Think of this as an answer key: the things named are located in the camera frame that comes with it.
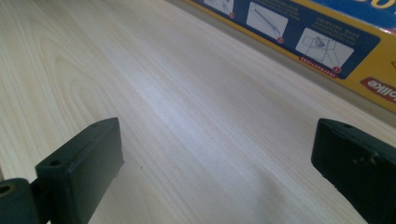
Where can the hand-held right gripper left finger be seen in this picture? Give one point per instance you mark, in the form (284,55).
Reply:
(81,174)

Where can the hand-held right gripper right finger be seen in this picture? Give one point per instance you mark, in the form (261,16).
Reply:
(358,168)

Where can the yellow and blue long box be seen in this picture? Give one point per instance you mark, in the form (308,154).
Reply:
(336,40)

